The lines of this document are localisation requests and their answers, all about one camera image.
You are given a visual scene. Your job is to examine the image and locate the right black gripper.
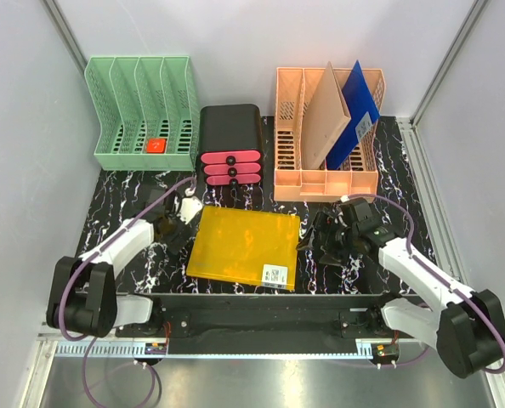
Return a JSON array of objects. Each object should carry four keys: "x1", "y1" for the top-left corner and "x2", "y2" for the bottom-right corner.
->
[{"x1": 296, "y1": 211, "x2": 359, "y2": 267}]

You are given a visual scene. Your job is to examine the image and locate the yellow folder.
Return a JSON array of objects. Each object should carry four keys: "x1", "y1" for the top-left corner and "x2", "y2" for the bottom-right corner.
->
[{"x1": 186, "y1": 206, "x2": 301, "y2": 291}]

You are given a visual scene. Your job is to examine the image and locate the pink bottom drawer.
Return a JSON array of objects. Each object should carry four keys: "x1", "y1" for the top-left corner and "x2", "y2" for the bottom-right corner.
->
[{"x1": 206, "y1": 173, "x2": 262, "y2": 186}]

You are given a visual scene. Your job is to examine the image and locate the pink drawer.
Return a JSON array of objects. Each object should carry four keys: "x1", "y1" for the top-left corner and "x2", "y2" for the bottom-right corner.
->
[
  {"x1": 203, "y1": 162, "x2": 262, "y2": 176},
  {"x1": 206, "y1": 173, "x2": 262, "y2": 186},
  {"x1": 200, "y1": 150, "x2": 261, "y2": 165}
]

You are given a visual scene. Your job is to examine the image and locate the orange file organizer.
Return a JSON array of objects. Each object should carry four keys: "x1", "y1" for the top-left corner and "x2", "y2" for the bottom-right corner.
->
[{"x1": 274, "y1": 67, "x2": 385, "y2": 202}]

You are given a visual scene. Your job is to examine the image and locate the pink top drawer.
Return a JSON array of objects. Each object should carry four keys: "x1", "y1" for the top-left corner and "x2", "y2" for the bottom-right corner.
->
[{"x1": 200, "y1": 150, "x2": 261, "y2": 165}]

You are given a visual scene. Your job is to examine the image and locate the black drawer cabinet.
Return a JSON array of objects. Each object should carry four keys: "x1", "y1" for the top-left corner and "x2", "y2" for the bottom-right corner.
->
[{"x1": 199, "y1": 104, "x2": 264, "y2": 185}]

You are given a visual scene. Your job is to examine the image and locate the pink folder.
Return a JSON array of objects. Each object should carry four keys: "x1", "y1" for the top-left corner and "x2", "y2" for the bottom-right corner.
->
[{"x1": 301, "y1": 62, "x2": 350, "y2": 170}]

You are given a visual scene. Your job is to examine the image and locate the blue folder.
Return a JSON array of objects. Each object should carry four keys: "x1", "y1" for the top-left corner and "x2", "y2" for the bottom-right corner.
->
[{"x1": 326, "y1": 60, "x2": 380, "y2": 170}]

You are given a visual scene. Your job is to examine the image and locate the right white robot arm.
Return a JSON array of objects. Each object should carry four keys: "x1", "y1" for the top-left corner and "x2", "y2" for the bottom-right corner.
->
[{"x1": 297, "y1": 195, "x2": 505, "y2": 378}]

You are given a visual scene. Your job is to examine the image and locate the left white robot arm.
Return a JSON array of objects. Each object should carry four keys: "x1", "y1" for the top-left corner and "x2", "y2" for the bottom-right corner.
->
[{"x1": 46, "y1": 191, "x2": 203, "y2": 341}]

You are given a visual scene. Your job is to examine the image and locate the black marble desk mat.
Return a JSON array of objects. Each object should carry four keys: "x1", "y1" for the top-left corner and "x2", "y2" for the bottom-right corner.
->
[{"x1": 75, "y1": 116, "x2": 435, "y2": 295}]

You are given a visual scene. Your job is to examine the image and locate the red square eraser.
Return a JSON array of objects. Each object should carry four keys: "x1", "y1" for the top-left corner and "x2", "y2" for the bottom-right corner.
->
[{"x1": 145, "y1": 138, "x2": 167, "y2": 154}]

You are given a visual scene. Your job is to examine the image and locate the green file organizer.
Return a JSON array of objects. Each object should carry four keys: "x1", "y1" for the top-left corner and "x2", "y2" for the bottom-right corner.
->
[{"x1": 84, "y1": 56, "x2": 200, "y2": 172}]

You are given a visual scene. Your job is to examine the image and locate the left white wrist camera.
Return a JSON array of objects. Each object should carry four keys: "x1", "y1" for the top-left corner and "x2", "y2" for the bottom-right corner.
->
[{"x1": 178, "y1": 188, "x2": 203, "y2": 224}]

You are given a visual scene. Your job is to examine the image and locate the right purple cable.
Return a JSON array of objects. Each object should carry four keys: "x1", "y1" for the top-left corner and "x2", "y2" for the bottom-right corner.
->
[{"x1": 341, "y1": 193, "x2": 505, "y2": 375}]

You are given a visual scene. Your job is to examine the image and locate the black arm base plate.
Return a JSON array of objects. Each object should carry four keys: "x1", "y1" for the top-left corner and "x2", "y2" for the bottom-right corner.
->
[{"x1": 117, "y1": 306, "x2": 394, "y2": 339}]

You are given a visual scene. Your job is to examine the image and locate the aluminium frame rail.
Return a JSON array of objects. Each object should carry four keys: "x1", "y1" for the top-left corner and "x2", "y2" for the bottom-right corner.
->
[{"x1": 37, "y1": 308, "x2": 501, "y2": 341}]

